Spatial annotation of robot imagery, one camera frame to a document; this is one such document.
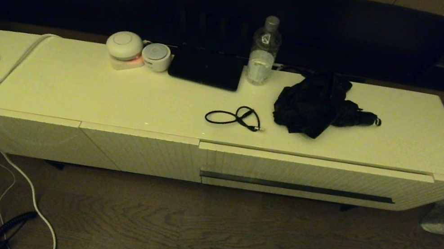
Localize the white low cabinet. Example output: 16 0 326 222
0 18 444 230

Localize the large white dome device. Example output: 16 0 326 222
104 28 146 63

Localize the black coiled cable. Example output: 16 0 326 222
0 205 39 249

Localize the small white round speaker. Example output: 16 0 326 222
139 40 174 74

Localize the short black USB cable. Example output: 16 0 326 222
204 100 269 134

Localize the black umbrella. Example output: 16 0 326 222
269 64 389 150

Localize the white base with pink light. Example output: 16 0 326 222
109 50 146 75

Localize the clear bottle with grey cap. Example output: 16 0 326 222
244 13 286 89

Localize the white drawer with black handle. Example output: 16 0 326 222
193 136 436 224

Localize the black flat rectangular device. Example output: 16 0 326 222
166 42 247 93

